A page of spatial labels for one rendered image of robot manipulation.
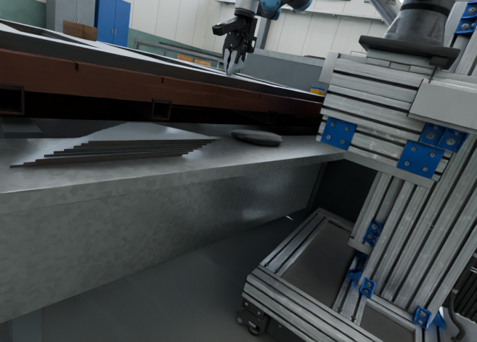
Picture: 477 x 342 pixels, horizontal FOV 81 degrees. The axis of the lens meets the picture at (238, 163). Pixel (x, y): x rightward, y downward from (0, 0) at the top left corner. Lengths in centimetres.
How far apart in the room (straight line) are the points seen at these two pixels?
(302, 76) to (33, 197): 169
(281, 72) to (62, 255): 168
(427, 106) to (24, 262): 90
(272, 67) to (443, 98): 147
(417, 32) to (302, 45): 1021
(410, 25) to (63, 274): 102
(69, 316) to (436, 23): 138
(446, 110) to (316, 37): 1027
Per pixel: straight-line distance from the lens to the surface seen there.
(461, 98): 75
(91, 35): 128
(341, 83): 89
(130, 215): 74
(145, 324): 115
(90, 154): 53
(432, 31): 91
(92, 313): 118
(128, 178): 49
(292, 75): 196
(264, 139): 86
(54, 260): 73
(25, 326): 97
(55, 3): 907
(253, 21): 107
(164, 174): 52
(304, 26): 1119
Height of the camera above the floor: 89
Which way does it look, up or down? 18 degrees down
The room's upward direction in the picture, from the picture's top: 14 degrees clockwise
